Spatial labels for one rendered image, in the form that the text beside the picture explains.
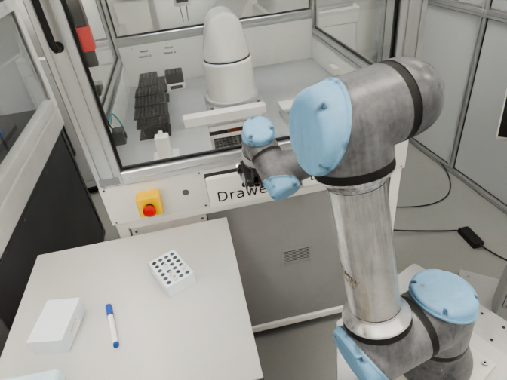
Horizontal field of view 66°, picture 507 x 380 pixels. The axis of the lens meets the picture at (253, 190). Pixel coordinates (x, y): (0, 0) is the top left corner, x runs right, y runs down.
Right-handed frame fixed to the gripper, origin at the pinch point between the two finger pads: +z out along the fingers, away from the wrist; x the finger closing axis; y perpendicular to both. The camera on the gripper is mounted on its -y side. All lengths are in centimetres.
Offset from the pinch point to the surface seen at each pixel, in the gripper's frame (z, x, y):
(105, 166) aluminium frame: -6.3, -42.5, -10.1
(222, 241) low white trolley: 7.1, -12.9, 16.4
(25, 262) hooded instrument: 28, -83, 4
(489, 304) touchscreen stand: 67, 99, 56
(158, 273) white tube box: -2.6, -32.1, 23.7
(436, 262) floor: 89, 95, 31
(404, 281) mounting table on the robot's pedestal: -10, 31, 41
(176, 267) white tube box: -1.5, -27.2, 22.8
